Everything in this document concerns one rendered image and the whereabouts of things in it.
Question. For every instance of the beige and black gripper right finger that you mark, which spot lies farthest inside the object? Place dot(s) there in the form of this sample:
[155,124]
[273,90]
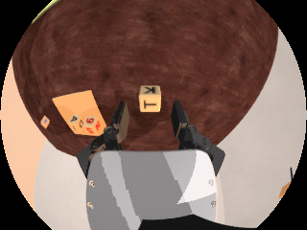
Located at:
[190,139]

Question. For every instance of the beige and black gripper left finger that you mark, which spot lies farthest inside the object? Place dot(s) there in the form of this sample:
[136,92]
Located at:
[110,140]

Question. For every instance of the orange flat mat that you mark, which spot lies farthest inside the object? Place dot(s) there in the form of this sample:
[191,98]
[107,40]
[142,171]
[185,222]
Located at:
[81,103]

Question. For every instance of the orange letter block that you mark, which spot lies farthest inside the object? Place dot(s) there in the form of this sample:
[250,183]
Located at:
[76,123]
[149,98]
[45,121]
[92,125]

